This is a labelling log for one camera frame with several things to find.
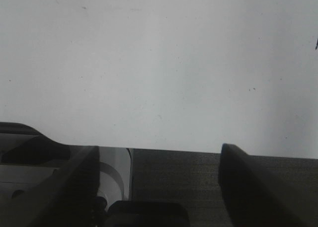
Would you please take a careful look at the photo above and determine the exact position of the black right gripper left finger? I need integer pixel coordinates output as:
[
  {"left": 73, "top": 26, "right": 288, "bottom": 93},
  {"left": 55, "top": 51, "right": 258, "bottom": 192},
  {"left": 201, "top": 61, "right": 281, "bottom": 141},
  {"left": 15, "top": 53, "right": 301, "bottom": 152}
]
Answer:
[{"left": 28, "top": 147, "right": 100, "bottom": 227}]

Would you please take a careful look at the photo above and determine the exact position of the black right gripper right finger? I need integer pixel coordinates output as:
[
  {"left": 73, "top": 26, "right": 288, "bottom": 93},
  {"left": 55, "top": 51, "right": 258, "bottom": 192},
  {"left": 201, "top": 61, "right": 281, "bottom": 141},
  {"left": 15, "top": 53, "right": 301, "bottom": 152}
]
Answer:
[{"left": 218, "top": 144, "right": 318, "bottom": 227}]

